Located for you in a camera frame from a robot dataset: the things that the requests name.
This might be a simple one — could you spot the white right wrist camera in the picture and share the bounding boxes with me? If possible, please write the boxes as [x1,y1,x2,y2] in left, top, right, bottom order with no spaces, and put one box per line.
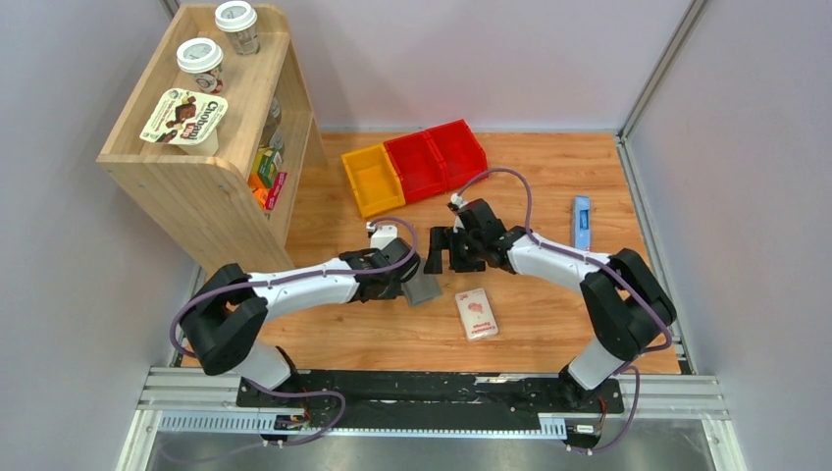
[447,193,467,232]

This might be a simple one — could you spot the white lidded cup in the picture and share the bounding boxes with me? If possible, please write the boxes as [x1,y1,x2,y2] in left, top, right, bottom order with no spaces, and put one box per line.
[214,1,260,56]
[176,37,225,94]

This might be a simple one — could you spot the Chobani yogurt cup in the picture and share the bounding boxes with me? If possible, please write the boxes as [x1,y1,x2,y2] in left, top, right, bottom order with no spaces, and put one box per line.
[139,88,229,156]

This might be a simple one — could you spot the orange box on shelf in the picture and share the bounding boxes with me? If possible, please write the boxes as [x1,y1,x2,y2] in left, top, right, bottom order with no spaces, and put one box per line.
[248,173,271,210]

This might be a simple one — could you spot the red plastic bin right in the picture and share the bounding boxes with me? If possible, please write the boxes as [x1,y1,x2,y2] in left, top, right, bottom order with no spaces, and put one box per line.
[426,120,489,189]

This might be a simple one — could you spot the wooden shelf unit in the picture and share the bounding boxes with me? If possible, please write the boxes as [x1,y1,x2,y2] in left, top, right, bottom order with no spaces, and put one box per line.
[97,3,326,273]

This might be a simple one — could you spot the clear jar on shelf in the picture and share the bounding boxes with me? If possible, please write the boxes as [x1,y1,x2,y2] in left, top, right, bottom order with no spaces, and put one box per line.
[259,96,285,155]

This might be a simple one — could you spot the blue toothbrush package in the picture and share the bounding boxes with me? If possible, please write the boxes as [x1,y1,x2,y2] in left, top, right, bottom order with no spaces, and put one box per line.
[571,195,592,251]

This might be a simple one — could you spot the grey slotted cable duct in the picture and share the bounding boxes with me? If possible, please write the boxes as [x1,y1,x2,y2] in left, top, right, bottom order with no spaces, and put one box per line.
[157,411,567,440]

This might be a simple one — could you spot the yellow plastic bin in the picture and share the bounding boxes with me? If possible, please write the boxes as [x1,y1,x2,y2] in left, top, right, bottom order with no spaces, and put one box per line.
[340,144,406,218]

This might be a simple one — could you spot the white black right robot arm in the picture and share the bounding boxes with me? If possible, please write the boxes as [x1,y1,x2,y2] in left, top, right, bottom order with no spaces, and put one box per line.
[424,198,677,411]

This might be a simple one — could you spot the red plastic bin middle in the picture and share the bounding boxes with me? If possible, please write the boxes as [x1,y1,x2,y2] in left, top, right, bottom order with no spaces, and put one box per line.
[384,131,449,203]

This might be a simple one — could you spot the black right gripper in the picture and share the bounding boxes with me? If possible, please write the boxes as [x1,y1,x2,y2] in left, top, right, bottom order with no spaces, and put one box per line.
[424,226,486,274]

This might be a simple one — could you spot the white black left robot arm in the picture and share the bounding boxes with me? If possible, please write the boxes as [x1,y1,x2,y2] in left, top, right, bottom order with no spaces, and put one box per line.
[171,237,420,407]

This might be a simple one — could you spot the white lidded cup back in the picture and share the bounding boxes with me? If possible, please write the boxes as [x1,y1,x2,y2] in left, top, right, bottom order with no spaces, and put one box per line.
[214,1,260,56]

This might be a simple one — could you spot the green box on shelf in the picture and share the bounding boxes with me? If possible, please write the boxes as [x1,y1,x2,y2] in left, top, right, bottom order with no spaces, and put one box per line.
[250,147,282,189]

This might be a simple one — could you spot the white sponge packet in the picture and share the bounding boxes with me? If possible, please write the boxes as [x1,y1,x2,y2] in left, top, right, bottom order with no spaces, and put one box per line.
[454,288,499,341]

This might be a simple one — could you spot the pink box on shelf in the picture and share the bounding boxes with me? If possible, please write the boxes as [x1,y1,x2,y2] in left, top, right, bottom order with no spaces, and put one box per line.
[264,171,287,211]

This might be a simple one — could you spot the grey leather card holder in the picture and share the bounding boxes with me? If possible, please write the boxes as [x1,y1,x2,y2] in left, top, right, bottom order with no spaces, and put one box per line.
[402,269,442,307]

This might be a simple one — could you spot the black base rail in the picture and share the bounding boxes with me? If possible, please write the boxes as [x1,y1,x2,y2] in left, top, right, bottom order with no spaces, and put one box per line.
[236,370,624,426]

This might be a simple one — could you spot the white lidded cup front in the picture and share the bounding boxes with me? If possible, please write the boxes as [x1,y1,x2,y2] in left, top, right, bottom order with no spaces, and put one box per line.
[176,37,225,94]

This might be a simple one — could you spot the red plastic bin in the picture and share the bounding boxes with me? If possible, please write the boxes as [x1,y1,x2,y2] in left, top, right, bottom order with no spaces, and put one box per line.
[426,120,489,189]
[384,131,449,203]

